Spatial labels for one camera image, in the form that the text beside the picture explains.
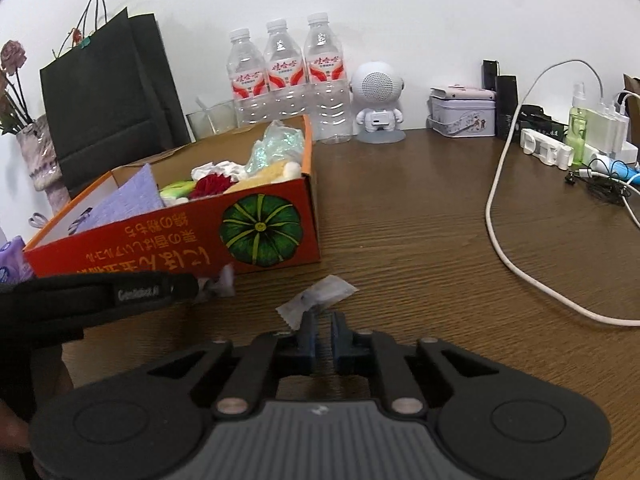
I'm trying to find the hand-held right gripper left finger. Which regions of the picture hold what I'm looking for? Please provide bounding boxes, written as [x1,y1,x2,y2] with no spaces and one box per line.
[147,310,319,418]

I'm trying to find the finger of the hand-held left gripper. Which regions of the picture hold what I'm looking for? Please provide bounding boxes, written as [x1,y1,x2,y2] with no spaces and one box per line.
[100,270,200,306]

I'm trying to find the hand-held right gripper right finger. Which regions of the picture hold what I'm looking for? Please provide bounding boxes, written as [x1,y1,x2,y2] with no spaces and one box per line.
[330,310,493,415]

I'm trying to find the clear small wrapper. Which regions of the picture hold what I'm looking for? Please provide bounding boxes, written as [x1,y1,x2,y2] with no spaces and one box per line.
[197,264,237,304]
[277,275,360,332]

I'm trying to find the orange cardboard box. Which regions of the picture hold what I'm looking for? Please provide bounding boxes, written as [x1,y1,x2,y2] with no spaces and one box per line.
[22,115,322,279]

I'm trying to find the green tissue packet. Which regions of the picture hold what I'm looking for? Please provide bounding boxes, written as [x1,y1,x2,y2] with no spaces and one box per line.
[159,180,202,202]

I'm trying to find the purple drawstring pouch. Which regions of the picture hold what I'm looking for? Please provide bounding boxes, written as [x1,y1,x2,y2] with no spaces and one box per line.
[67,162,167,237]

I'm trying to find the red rose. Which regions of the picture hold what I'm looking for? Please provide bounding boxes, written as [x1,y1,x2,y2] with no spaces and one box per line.
[190,172,242,199]

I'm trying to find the white tissue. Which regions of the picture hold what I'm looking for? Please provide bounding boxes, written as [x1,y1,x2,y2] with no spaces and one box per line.
[192,160,251,182]

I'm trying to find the yellow white plush toy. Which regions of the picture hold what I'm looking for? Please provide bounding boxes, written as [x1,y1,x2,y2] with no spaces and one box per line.
[225,160,304,194]

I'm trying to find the clear plastic bag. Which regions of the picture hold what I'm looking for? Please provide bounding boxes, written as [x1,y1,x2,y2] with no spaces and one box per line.
[242,120,307,177]

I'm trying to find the person's left hand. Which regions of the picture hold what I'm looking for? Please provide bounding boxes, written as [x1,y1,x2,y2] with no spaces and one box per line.
[0,400,32,456]

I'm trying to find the purple tissue pack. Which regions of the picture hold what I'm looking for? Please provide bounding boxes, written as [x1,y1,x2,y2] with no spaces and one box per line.
[0,236,37,287]

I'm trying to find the purple mottled vase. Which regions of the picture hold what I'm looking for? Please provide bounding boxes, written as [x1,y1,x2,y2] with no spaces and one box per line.
[15,115,72,212]

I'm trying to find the glass cup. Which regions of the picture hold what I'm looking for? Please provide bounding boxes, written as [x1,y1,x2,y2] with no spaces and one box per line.
[186,100,239,142]

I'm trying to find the clear stir stick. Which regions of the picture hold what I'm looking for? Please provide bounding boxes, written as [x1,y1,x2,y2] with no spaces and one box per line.
[196,95,219,134]

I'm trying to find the black paper bag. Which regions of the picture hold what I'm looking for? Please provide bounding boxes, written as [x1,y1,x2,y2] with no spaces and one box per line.
[40,0,194,199]

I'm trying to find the clear water bottle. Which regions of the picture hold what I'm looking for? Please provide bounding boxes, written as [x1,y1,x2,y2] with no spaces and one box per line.
[227,28,269,127]
[263,19,307,122]
[303,12,352,145]

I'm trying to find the dried flowers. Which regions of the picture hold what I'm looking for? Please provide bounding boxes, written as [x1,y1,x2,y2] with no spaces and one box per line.
[0,40,37,136]

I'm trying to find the white astronaut speaker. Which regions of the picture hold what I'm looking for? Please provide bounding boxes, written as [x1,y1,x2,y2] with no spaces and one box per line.
[349,61,407,145]

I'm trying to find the white tin box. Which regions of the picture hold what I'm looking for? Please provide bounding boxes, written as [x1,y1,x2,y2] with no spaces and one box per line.
[427,85,497,139]

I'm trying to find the white power strip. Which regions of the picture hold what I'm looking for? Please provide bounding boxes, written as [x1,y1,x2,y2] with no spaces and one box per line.
[520,127,640,172]

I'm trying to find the tall black box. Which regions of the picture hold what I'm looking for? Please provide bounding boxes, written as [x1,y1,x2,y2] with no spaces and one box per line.
[495,75,519,139]

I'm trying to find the dark flat box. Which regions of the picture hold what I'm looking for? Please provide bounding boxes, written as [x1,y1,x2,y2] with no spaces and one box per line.
[517,105,567,137]

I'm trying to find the green spray bottle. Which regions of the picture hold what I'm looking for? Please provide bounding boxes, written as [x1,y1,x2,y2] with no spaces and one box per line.
[567,82,594,167]

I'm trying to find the white blue device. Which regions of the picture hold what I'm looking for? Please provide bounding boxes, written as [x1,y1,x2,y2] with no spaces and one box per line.
[590,157,640,187]

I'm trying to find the white charger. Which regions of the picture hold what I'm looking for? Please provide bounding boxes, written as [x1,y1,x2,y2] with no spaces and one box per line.
[585,92,632,157]

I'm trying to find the white cable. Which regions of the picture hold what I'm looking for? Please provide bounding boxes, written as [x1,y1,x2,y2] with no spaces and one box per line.
[486,60,640,329]

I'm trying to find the thin black cable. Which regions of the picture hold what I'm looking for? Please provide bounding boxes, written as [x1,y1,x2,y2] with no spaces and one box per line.
[564,170,637,207]

